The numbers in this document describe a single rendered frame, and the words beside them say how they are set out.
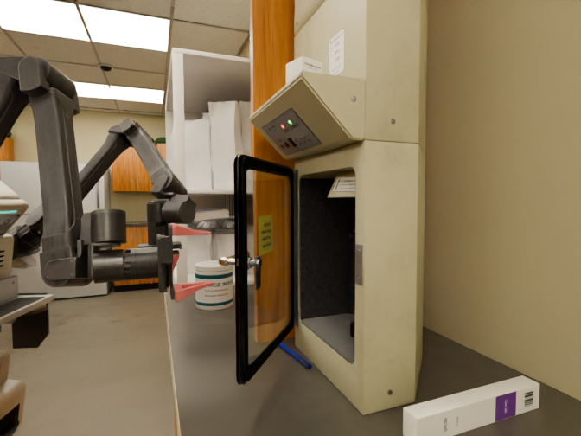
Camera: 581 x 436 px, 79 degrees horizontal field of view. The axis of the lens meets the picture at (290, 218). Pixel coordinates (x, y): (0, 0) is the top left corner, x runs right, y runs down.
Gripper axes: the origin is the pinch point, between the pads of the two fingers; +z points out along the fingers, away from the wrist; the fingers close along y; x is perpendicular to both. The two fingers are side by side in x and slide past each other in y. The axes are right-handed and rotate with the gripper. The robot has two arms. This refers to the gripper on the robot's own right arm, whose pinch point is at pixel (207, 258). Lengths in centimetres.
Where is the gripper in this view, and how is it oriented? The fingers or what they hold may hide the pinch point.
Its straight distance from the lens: 71.5
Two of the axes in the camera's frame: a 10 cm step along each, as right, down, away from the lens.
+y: -0.2, -10.0, -0.4
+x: -3.6, -0.3, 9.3
